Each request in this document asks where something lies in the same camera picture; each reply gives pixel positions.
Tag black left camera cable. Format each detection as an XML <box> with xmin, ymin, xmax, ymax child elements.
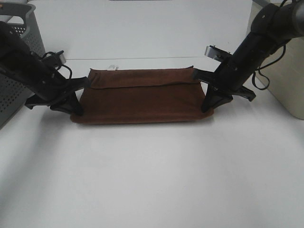
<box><xmin>38</xmin><ymin>52</ymin><xmax>73</xmax><ymax>80</ymax></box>

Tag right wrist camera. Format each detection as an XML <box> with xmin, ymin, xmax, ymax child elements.
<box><xmin>204</xmin><ymin>45</ymin><xmax>232</xmax><ymax>62</ymax></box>

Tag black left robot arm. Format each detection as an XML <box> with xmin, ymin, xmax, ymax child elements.
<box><xmin>0</xmin><ymin>22</ymin><xmax>90</xmax><ymax>116</ymax></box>

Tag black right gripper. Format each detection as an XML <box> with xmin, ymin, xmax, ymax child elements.
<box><xmin>192</xmin><ymin>57</ymin><xmax>256</xmax><ymax>113</ymax></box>

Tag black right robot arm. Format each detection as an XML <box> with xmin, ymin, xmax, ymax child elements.
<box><xmin>193</xmin><ymin>0</ymin><xmax>304</xmax><ymax>113</ymax></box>

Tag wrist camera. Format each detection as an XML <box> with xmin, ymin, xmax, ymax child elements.
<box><xmin>42</xmin><ymin>50</ymin><xmax>66</xmax><ymax>67</ymax></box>
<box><xmin>204</xmin><ymin>45</ymin><xmax>232</xmax><ymax>62</ymax></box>

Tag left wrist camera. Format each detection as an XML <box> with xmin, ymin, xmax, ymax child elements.
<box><xmin>42</xmin><ymin>50</ymin><xmax>66</xmax><ymax>67</ymax></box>

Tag beige plastic bin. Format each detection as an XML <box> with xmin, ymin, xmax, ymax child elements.
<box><xmin>247</xmin><ymin>0</ymin><xmax>304</xmax><ymax>120</ymax></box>

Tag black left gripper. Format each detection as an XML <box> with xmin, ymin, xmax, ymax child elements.
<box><xmin>25</xmin><ymin>57</ymin><xmax>90</xmax><ymax>116</ymax></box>

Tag brown towel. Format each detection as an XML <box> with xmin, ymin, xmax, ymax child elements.
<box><xmin>70</xmin><ymin>66</ymin><xmax>214</xmax><ymax>124</ymax></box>

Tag grey perforated laundry basket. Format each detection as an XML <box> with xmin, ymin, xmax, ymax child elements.
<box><xmin>0</xmin><ymin>2</ymin><xmax>45</xmax><ymax>126</ymax></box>

